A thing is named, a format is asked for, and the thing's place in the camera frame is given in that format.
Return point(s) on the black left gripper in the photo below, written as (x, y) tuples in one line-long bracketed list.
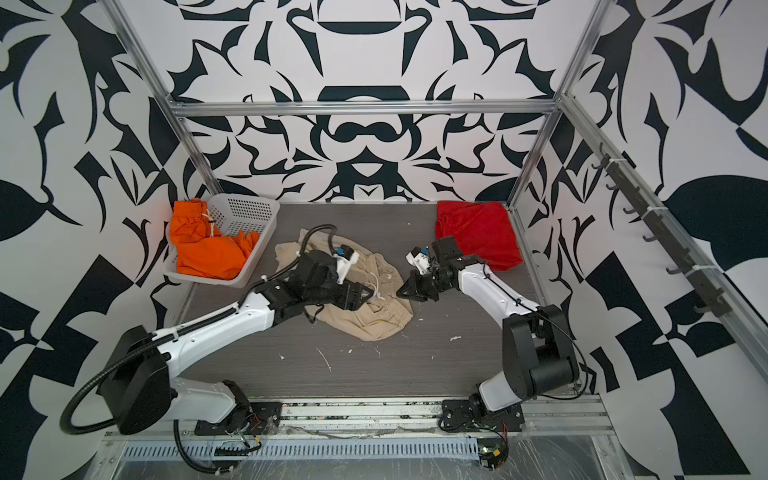
[(355, 302)]

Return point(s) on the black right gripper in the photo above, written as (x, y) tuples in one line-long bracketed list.
[(419, 291)]

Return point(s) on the beige shorts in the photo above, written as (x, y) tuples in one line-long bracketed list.
[(377, 319)]

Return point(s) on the red shorts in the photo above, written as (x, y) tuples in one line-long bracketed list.
[(482, 229)]

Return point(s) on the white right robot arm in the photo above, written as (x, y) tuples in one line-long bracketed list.
[(539, 354)]

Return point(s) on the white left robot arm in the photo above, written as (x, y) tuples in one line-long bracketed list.
[(145, 383)]

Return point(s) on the orange shorts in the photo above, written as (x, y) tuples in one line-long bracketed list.
[(220, 257)]

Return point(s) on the white plastic laundry basket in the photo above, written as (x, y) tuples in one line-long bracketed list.
[(233, 213)]

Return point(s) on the black hook rack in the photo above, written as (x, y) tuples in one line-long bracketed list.
[(664, 230)]

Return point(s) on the white beige shorts drawstring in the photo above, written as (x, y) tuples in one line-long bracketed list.
[(377, 292)]

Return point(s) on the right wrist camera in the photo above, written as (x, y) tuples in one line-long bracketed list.
[(419, 259)]

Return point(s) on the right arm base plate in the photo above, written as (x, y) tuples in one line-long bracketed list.
[(480, 415)]

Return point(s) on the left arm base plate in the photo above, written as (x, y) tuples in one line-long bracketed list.
[(259, 418)]

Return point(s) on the white slotted cable duct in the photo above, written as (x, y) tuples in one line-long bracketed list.
[(462, 448)]

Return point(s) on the white orange shorts drawstring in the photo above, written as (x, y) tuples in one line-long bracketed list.
[(211, 224)]

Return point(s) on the aluminium frame horizontal bar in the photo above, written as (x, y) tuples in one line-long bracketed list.
[(188, 110)]

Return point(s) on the aluminium mounting rail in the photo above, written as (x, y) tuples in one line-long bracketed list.
[(364, 418)]

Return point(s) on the aluminium frame right side bar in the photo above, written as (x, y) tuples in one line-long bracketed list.
[(744, 324)]

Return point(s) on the aluminium frame left post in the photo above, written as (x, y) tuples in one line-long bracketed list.
[(149, 73)]

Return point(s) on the aluminium frame post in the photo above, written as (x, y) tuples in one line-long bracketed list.
[(583, 50), (149, 73)]

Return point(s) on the aluminium frame right post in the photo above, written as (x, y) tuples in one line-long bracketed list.
[(583, 50)]

